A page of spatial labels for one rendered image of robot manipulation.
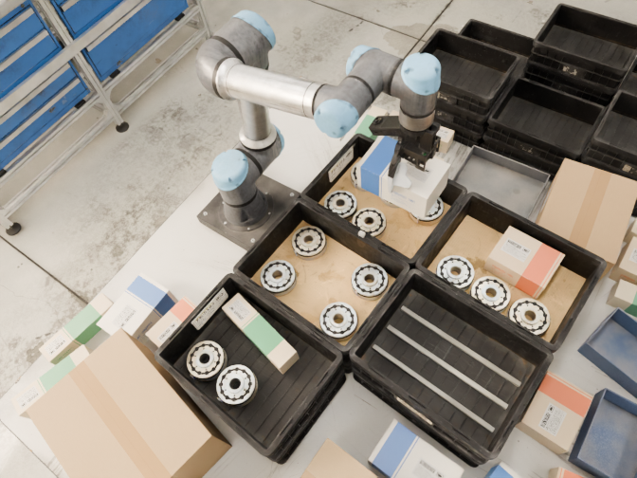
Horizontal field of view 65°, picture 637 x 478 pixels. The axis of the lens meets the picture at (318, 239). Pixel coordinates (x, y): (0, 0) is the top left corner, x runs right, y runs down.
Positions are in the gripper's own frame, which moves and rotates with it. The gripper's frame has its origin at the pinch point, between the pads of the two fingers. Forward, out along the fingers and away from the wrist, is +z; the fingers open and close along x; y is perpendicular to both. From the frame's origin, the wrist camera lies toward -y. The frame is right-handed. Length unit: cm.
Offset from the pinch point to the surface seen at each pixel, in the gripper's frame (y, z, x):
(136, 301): -55, 32, -61
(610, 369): 68, 36, -4
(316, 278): -11.2, 27.8, -27.2
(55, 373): -61, 35, -91
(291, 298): -13.6, 27.9, -36.2
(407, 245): 5.6, 27.7, -3.9
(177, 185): -136, 112, 5
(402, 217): -0.4, 27.7, 3.6
